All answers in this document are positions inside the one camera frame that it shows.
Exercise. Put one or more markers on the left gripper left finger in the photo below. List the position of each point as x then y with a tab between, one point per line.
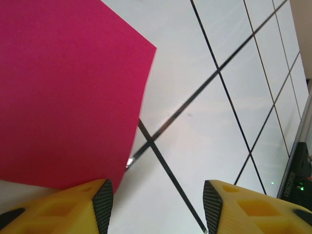
48	214

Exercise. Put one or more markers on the pink felt sheet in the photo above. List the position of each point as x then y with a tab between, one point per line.
73	85

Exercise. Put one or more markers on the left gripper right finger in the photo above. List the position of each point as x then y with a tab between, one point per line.
256	214

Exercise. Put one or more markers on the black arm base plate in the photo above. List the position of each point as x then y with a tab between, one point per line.
298	156

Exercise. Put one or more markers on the aluminium table side rail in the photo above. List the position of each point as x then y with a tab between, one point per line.
302	126

